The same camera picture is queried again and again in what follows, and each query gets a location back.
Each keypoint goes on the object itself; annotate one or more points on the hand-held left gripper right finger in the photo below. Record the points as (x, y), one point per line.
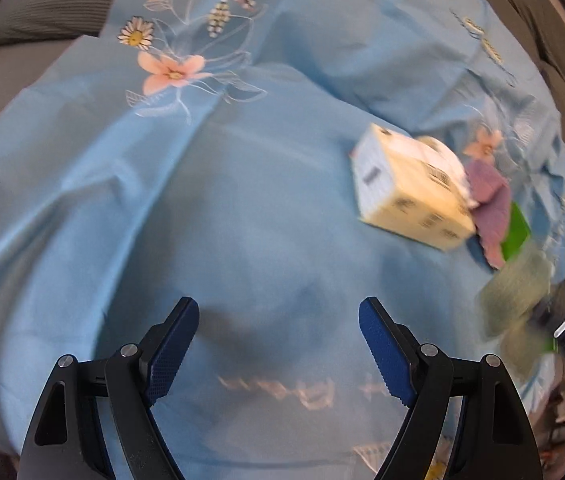
(387, 355)

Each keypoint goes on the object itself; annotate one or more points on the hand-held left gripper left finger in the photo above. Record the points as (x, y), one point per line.
(172, 355)

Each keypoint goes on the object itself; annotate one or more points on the grey green cloth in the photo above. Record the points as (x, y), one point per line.
(512, 290)

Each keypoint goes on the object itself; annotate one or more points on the green flat packet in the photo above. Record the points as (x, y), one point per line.
(517, 232)

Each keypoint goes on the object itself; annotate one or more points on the purple knitted cloth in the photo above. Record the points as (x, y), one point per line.
(489, 200)

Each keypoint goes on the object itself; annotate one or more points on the cream tissue box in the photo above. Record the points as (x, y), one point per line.
(410, 195)

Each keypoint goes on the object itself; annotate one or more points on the blue floral bedsheet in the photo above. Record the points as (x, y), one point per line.
(237, 185)

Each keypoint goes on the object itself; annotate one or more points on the grey sofa cushion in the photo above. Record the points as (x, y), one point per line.
(47, 0)

